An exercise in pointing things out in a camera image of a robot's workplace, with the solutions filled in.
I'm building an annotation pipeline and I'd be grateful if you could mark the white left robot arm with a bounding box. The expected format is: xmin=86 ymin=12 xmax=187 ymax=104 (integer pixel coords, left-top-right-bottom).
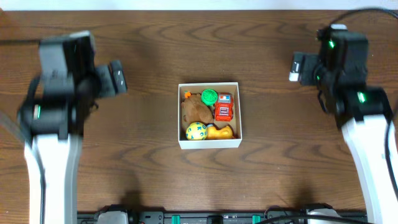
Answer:
xmin=18 ymin=60 xmax=127 ymax=223

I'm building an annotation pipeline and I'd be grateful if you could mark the red toy truck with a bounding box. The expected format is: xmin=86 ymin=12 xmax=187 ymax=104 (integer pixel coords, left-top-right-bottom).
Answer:
xmin=215 ymin=93 xmax=233 ymax=122

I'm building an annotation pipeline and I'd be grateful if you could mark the orange duck toy blue cap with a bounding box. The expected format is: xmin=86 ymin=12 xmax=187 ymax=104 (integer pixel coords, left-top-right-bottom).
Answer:
xmin=206 ymin=124 xmax=234 ymax=140

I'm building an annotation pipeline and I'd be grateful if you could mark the brown plush bear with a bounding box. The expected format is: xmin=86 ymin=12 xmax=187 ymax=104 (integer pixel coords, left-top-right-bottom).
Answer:
xmin=181 ymin=93 xmax=214 ymax=124

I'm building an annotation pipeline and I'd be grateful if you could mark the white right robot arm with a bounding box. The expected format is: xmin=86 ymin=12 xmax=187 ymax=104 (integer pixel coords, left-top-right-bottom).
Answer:
xmin=289 ymin=52 xmax=397 ymax=223

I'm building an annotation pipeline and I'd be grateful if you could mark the yellow ball with blue letters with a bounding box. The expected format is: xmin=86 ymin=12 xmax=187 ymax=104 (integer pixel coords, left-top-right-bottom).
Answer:
xmin=185 ymin=122 xmax=208 ymax=141

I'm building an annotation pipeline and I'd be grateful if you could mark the green round toy disc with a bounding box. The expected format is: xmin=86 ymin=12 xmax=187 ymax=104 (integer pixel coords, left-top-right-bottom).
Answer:
xmin=201 ymin=89 xmax=218 ymax=106

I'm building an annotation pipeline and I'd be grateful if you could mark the white cardboard box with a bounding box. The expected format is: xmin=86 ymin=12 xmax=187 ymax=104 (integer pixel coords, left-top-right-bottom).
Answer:
xmin=177 ymin=82 xmax=243 ymax=149

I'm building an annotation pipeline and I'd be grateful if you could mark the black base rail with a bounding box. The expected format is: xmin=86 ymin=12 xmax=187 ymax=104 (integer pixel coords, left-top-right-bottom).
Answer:
xmin=77 ymin=203 xmax=368 ymax=224

